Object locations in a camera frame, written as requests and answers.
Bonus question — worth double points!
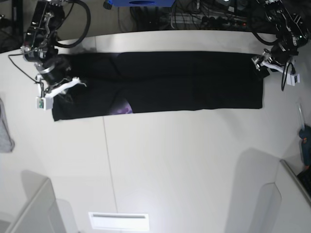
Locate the grey cloth at left edge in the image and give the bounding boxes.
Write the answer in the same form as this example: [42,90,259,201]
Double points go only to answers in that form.
[0,100,15,153]

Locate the blue plastic box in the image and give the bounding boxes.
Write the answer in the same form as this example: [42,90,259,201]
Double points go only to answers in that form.
[108,0,175,7]

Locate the grey partition panel right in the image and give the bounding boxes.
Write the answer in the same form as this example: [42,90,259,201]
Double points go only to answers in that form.
[279,159,311,212]

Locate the white camera box gripper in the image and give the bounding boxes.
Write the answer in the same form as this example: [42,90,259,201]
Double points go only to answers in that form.
[35,97,53,110]
[286,73,300,86]

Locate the white camera box left gripper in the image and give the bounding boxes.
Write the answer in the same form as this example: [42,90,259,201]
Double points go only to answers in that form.
[286,73,300,86]

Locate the grey partition panel left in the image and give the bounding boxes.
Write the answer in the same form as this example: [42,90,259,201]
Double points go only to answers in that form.
[0,178,66,233]

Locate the grey partition panel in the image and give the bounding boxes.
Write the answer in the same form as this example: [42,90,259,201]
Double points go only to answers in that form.
[0,178,66,233]
[279,159,311,212]

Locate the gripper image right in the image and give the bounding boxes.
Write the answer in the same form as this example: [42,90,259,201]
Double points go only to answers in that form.
[251,45,296,79]

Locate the black keyboard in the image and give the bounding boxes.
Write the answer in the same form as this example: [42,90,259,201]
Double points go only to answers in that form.
[297,168,311,196]

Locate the white camera box right gripper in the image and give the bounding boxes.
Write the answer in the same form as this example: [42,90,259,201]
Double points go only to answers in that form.
[35,97,53,110]

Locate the power strip with plugs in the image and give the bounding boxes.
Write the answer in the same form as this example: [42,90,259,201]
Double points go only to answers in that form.
[201,16,247,28]

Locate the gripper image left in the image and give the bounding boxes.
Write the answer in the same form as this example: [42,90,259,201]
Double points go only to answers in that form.
[35,57,87,99]

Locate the black T-shirt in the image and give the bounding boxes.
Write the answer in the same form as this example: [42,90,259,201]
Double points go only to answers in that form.
[52,51,263,121]

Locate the white label plate with slot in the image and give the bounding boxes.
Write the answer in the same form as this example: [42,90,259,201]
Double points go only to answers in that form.
[88,212,150,232]

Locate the blue glue gun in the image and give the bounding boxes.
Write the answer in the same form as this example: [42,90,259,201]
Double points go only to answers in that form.
[297,102,311,169]

